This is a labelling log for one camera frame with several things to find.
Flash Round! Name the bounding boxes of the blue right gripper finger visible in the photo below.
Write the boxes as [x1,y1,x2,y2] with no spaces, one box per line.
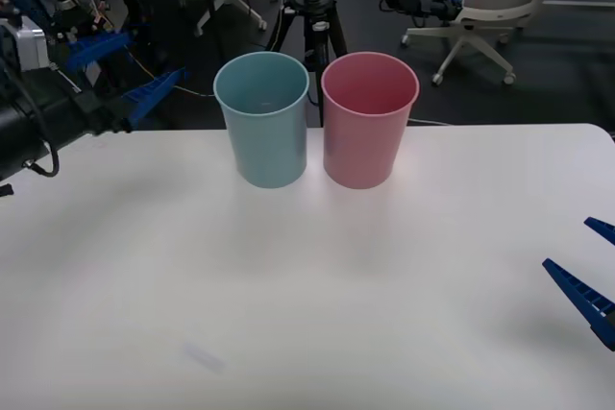
[582,216,615,245]
[541,257,615,352]

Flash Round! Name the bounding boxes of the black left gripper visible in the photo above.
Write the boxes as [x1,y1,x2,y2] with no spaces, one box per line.
[13,29,189,145]

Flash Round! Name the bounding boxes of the pale blue plastic bin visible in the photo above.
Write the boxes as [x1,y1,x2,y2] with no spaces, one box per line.
[212,50,310,190]

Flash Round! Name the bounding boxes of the pink plastic bin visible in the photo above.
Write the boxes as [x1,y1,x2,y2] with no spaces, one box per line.
[320,50,421,191]

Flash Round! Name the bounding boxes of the yellow cable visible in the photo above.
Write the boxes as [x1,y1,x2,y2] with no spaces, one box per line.
[126,46,217,99]

